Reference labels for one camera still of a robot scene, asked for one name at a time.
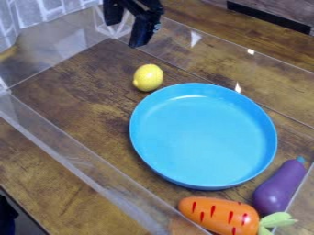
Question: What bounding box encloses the white patterned curtain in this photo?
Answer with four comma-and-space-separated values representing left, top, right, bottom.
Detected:
0, 0, 101, 53

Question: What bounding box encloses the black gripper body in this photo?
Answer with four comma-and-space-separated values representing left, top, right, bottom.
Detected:
117, 0, 164, 16

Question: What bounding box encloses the orange toy carrot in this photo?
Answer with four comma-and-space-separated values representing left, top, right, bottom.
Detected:
177, 196, 296, 235

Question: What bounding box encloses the purple toy eggplant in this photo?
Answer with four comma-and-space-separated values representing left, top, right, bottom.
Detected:
252, 156, 306, 215

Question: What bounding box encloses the yellow toy lemon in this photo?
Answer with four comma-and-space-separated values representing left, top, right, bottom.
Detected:
132, 64, 163, 92

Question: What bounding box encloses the clear acrylic enclosure wall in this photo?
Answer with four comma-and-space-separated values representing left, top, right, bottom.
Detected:
0, 0, 314, 235

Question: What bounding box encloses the blue round tray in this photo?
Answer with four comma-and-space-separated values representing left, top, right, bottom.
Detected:
128, 83, 276, 190

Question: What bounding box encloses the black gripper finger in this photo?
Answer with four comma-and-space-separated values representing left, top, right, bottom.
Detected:
103, 0, 124, 26
128, 11, 160, 48

